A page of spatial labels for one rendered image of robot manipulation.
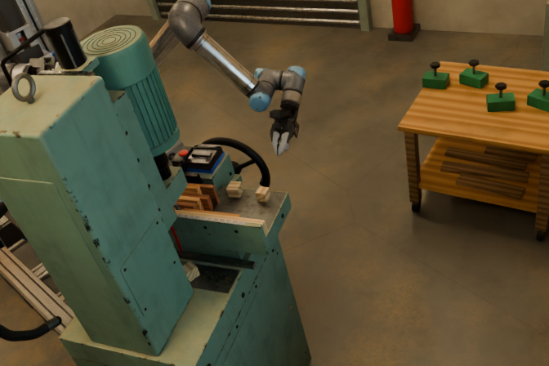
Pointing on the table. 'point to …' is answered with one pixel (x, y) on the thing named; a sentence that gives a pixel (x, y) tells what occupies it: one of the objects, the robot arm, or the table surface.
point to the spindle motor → (135, 81)
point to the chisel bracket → (176, 184)
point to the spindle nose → (162, 166)
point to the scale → (211, 219)
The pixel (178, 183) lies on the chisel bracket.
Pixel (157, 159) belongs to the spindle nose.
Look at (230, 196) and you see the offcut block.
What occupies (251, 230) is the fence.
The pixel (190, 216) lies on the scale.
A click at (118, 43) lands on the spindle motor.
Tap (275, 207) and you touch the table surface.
